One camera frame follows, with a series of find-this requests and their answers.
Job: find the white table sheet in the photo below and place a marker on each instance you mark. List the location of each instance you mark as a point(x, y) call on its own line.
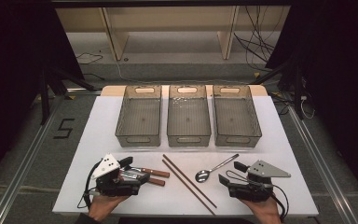
point(105, 124)

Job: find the black curtain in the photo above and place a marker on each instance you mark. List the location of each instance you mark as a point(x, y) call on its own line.
point(12, 77)
point(338, 77)

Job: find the person's right hand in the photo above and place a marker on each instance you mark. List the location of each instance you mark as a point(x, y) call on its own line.
point(265, 211)

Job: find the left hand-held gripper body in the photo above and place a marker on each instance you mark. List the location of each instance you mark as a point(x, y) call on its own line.
point(105, 168)

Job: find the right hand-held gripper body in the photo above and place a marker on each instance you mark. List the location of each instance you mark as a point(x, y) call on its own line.
point(265, 169)

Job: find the beige wooden shelf unit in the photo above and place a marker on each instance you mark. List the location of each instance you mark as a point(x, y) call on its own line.
point(118, 37)

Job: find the silver metal spoon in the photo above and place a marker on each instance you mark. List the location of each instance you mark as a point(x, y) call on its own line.
point(202, 176)

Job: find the person's left hand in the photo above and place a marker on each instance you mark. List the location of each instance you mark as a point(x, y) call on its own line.
point(101, 207)

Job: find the metal floor rail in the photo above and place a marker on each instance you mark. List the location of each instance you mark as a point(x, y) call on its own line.
point(21, 174)
point(323, 168)

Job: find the smoky transparent plastic bin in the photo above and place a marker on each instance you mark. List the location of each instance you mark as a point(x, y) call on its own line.
point(188, 119)
point(236, 119)
point(140, 119)

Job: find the black metal stand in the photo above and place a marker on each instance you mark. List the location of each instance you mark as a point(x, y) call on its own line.
point(297, 90)
point(45, 96)

